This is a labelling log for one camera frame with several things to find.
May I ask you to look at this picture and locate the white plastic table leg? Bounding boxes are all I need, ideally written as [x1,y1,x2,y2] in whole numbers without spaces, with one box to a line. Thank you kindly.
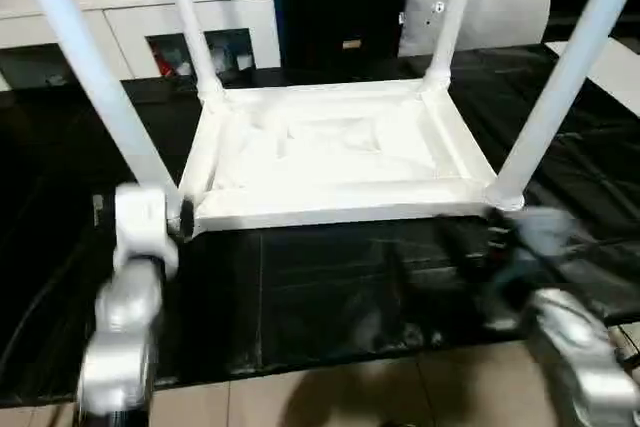
[484,0,640,212]
[159,0,226,103]
[9,0,179,203]
[422,0,481,93]

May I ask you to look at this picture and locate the black work mat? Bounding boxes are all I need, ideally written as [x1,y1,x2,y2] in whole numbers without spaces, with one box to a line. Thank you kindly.
[0,41,640,406]

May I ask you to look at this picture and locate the white glass-door cabinet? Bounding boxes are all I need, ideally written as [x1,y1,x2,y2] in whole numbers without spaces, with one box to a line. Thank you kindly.
[0,0,281,93]

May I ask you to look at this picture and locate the white flat board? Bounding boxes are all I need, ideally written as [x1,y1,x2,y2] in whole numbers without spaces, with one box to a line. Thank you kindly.
[544,39,640,118]

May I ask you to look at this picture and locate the grey cushion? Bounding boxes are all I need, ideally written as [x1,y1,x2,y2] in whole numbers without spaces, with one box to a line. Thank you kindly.
[397,0,551,58]

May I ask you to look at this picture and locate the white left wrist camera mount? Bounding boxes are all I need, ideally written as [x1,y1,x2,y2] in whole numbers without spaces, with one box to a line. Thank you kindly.
[112,185,179,273]

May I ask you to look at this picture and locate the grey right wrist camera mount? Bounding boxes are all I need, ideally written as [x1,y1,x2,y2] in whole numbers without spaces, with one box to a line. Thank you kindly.
[509,206,576,258]

